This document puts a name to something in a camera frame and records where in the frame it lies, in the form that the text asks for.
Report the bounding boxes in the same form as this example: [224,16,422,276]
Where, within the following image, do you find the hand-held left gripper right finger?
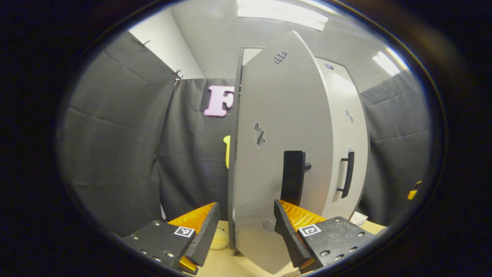
[274,199,376,274]

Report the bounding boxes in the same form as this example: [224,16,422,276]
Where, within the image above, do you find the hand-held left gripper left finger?
[122,202,221,275]

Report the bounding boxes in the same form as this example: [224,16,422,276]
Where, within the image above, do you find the yellow fluffy round coaster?
[209,228,230,250]

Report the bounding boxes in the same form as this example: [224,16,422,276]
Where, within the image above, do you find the grey white cabinet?
[228,47,266,250]

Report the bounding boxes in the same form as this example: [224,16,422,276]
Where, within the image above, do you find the black backdrop cloth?
[58,31,431,237]

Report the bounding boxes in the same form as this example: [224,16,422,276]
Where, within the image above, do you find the small ceiling light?
[372,51,402,77]

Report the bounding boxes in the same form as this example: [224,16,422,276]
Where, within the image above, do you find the large rectangular ceiling light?
[236,0,329,31]

